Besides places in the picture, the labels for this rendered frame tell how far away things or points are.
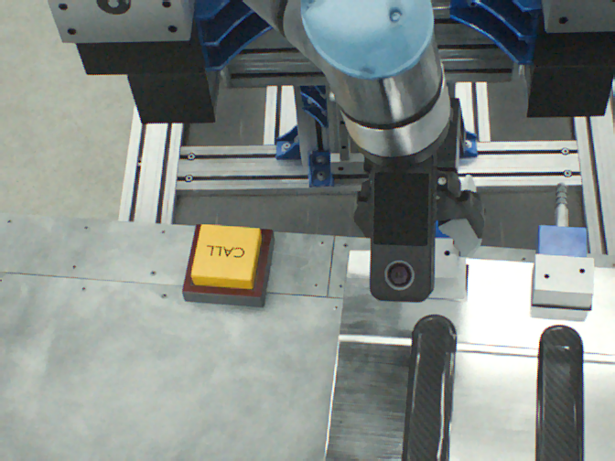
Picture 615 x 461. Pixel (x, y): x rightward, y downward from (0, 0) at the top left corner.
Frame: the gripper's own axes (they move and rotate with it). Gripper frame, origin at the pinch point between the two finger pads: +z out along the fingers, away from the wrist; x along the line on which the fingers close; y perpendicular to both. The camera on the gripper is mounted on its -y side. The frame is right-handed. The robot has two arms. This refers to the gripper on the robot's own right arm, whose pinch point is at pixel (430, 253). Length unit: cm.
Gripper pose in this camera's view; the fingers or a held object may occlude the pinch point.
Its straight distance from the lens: 98.9
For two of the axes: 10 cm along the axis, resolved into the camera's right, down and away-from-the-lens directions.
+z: 2.2, 4.2, 8.8
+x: -9.7, 0.0, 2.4
